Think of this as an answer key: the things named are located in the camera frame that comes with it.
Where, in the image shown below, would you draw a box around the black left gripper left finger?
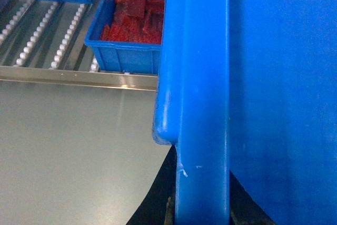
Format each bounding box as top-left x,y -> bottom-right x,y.
127,146 -> 177,224

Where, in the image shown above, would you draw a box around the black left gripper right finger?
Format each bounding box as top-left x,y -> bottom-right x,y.
229,171 -> 276,225

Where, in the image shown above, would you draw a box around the large blue plastic crate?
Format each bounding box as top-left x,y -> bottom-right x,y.
153,0 -> 336,224

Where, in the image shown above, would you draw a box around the steel roller flow shelf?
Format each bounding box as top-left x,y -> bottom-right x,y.
1,0 -> 157,91

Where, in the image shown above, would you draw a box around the blue crate with red packets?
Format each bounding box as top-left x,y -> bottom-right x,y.
84,0 -> 161,74

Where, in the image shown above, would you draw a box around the red bubble wrap packets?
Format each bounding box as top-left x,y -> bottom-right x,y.
100,0 -> 165,45

